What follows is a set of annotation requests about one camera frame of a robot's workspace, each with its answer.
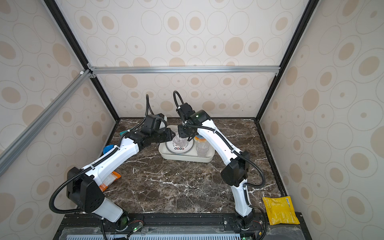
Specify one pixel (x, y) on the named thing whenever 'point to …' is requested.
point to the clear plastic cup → (180, 142)
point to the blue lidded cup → (107, 147)
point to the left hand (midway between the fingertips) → (179, 132)
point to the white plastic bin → (190, 156)
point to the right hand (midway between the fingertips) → (183, 133)
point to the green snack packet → (123, 132)
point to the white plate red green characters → (172, 148)
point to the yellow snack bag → (280, 210)
